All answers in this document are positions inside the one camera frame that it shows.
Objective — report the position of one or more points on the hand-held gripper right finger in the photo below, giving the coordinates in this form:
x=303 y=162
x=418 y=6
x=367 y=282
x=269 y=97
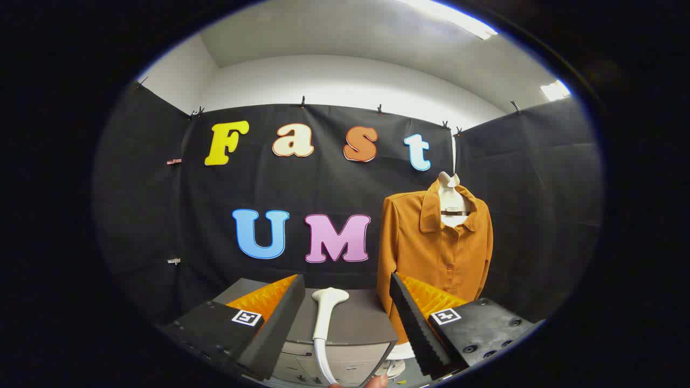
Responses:
x=418 y=328

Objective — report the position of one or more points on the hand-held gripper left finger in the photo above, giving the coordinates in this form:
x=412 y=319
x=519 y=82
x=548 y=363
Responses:
x=280 y=328

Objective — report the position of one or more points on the white garment steamer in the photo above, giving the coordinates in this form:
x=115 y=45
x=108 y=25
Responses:
x=323 y=318

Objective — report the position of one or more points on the orange-brown button shirt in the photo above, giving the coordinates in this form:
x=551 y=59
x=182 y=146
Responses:
x=426 y=253

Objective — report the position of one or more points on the white clothes hanger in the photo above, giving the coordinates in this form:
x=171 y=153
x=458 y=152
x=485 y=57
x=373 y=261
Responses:
x=448 y=196

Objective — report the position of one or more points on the grey cabinet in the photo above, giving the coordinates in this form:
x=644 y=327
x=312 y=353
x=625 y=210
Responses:
x=356 y=318

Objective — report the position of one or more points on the black backdrop cloth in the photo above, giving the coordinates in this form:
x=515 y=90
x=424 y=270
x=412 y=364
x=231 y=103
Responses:
x=323 y=183

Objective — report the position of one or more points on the ceiling light panel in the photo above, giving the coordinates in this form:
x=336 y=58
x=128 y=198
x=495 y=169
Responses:
x=453 y=16
x=555 y=90

